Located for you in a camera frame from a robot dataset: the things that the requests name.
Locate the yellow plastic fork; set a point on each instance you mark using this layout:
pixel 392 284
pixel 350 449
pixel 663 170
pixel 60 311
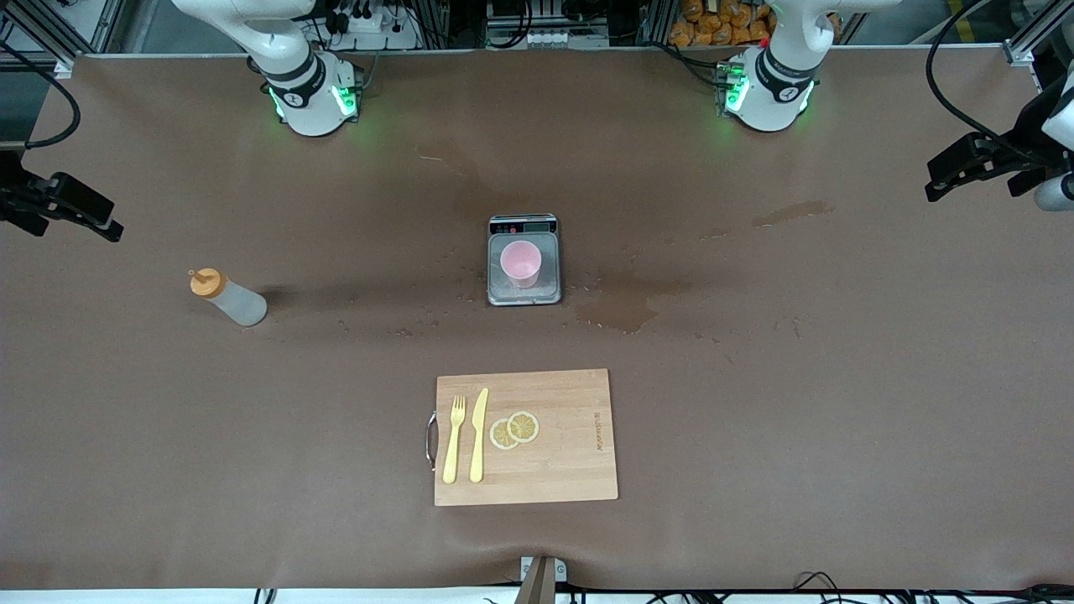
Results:
pixel 454 436

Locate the orange snack bags heap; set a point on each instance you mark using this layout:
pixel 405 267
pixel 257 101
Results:
pixel 713 29

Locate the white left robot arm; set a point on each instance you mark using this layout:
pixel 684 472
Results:
pixel 772 92

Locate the squeeze bottle with orange cap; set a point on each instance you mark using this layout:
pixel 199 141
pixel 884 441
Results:
pixel 239 306

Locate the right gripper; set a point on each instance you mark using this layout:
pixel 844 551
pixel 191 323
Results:
pixel 10 195

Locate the steel digital kitchen scale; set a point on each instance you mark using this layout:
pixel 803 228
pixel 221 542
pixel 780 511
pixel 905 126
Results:
pixel 550 292

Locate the yellow plastic knife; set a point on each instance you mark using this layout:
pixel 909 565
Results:
pixel 478 436

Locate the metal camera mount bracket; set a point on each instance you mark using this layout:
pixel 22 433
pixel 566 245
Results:
pixel 541 579

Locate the aluminium frame post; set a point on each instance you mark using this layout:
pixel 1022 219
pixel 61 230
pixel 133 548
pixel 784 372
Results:
pixel 656 21
pixel 436 21

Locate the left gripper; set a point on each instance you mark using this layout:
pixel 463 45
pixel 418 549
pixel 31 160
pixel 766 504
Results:
pixel 1024 132

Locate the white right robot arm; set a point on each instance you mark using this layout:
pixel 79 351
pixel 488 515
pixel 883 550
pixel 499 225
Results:
pixel 310 101

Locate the brown table mat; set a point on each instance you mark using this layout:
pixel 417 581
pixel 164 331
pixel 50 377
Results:
pixel 755 419

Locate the pink plastic cup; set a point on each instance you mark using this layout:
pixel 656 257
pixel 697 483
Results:
pixel 520 262

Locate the dried lemon slice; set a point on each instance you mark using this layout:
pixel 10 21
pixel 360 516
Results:
pixel 500 436
pixel 523 426

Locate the white power strip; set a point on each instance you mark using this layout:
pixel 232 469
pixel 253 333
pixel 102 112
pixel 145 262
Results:
pixel 394 38

